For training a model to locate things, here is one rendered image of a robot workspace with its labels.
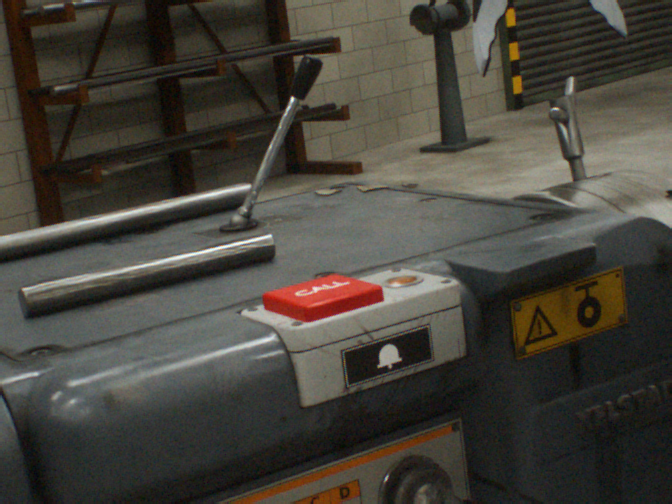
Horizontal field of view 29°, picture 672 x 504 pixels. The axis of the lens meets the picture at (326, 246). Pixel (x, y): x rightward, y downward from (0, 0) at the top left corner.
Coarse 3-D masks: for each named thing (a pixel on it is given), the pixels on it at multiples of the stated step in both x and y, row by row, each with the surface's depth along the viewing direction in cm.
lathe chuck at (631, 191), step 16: (592, 176) 133; (608, 176) 129; (624, 176) 129; (640, 176) 128; (656, 176) 128; (592, 192) 124; (608, 192) 124; (624, 192) 124; (640, 192) 124; (656, 192) 125; (624, 208) 121; (640, 208) 122; (656, 208) 122
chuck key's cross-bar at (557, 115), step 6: (570, 78) 153; (570, 84) 150; (570, 90) 147; (552, 108) 122; (552, 114) 122; (558, 114) 122; (564, 114) 125; (552, 120) 123; (558, 120) 124; (564, 120) 128
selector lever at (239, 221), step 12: (288, 108) 117; (288, 120) 117; (276, 132) 117; (276, 144) 117; (264, 156) 118; (264, 168) 118; (264, 180) 118; (252, 192) 118; (252, 204) 118; (240, 216) 118; (228, 228) 118; (240, 228) 117
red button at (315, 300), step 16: (288, 288) 88; (304, 288) 88; (320, 288) 87; (336, 288) 87; (352, 288) 86; (368, 288) 86; (272, 304) 87; (288, 304) 85; (304, 304) 84; (320, 304) 84; (336, 304) 84; (352, 304) 85; (368, 304) 86; (304, 320) 84
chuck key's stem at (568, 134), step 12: (564, 96) 131; (564, 108) 131; (564, 132) 131; (576, 132) 131; (564, 144) 131; (576, 144) 131; (564, 156) 132; (576, 156) 131; (576, 168) 131; (576, 180) 131
